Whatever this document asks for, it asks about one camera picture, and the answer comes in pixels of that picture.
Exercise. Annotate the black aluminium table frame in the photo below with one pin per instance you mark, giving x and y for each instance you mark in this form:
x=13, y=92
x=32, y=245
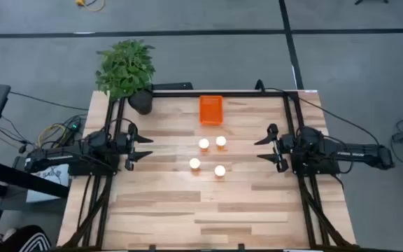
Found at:
x=222, y=94

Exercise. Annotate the black stand foot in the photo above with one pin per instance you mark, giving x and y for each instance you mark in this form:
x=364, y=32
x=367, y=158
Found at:
x=359, y=1

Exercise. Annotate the white printed paper sheet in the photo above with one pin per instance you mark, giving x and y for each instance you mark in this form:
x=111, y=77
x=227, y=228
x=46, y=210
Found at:
x=47, y=189

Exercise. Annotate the black flat box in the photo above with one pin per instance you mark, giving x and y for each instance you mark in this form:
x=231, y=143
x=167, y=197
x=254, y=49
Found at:
x=173, y=86

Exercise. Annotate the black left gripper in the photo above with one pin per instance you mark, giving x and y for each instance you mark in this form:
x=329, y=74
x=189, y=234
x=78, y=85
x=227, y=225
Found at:
x=122, y=147

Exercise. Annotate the black power adapter green light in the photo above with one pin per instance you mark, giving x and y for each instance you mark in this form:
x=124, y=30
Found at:
x=75, y=126

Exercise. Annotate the black plant pot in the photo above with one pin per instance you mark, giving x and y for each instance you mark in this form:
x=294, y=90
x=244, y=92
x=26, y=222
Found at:
x=141, y=103

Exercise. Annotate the orange plastic basket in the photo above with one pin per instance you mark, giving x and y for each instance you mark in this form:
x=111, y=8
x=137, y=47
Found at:
x=211, y=110

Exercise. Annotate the person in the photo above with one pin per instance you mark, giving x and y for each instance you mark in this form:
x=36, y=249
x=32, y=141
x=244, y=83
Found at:
x=26, y=241

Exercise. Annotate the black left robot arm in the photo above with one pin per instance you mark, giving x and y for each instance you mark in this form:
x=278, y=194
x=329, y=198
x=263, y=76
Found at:
x=65, y=157

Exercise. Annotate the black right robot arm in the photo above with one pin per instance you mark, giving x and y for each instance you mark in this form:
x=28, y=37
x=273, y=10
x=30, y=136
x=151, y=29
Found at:
x=355, y=154

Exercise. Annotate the green leafy plant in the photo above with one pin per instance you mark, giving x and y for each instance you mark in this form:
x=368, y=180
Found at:
x=126, y=70

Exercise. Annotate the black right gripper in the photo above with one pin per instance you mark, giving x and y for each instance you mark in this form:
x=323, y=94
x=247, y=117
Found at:
x=285, y=148

